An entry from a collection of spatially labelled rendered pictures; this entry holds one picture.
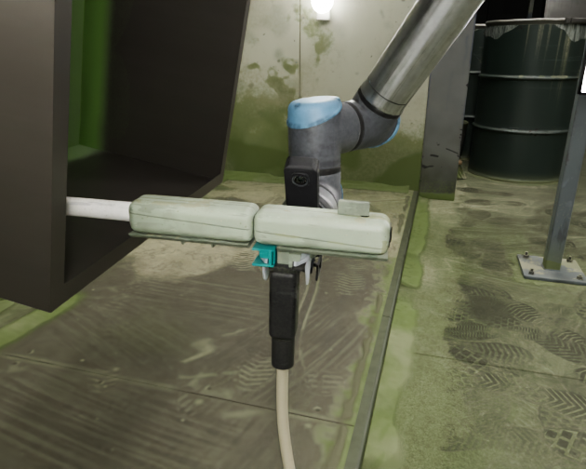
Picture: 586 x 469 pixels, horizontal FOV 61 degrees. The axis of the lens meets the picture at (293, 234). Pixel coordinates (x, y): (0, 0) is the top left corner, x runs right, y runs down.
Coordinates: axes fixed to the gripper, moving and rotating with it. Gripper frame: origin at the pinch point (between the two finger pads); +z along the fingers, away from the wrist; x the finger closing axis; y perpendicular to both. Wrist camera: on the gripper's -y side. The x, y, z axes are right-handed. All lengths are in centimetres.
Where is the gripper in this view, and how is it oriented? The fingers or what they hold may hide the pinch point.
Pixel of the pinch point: (283, 252)
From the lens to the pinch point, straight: 58.2
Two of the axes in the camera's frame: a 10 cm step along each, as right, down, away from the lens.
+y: -0.5, 9.4, 3.4
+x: -9.8, -1.0, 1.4
